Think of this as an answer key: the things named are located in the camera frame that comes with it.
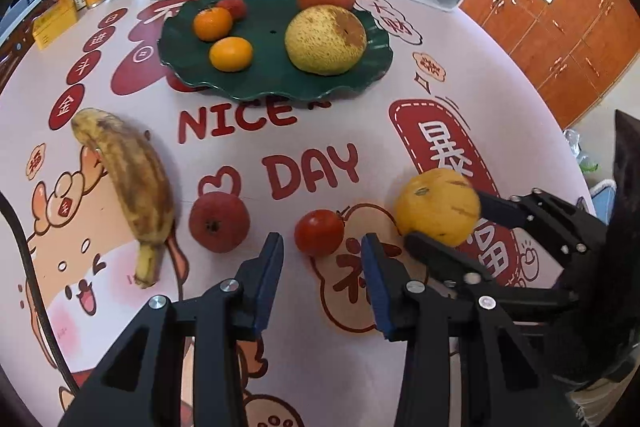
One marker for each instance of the small red apple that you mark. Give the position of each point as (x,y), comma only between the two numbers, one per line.
(219,222)
(235,7)

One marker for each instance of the clear plastic bag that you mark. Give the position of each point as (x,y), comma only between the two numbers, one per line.
(580,152)

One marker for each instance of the dark green scalloped plate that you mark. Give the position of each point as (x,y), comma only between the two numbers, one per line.
(270,57)

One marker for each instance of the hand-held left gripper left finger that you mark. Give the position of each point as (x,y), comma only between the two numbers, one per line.
(267,277)

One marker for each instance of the spotted yellow banana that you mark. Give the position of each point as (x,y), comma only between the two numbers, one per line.
(130,177)

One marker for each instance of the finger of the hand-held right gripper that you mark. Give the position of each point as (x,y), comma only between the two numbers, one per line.
(450,259)
(540,212)

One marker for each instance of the speckled yellow pear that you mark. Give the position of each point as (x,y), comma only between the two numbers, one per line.
(320,39)

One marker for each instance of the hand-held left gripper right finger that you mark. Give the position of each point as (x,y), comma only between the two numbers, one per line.
(375,287)

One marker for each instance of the dark cloth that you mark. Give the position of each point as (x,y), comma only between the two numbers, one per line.
(627,167)

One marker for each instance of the wooden sideboard cabinet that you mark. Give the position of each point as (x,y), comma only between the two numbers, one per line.
(575,37)

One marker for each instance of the yellow striped melon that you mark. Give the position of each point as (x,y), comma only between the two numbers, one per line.
(435,204)

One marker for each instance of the yellow cardboard box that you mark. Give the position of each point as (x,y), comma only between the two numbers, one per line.
(52,24)

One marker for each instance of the red cherry tomato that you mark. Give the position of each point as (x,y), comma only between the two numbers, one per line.
(320,233)

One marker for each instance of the orange tangerine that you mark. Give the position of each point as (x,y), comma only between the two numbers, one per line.
(213,23)
(230,53)

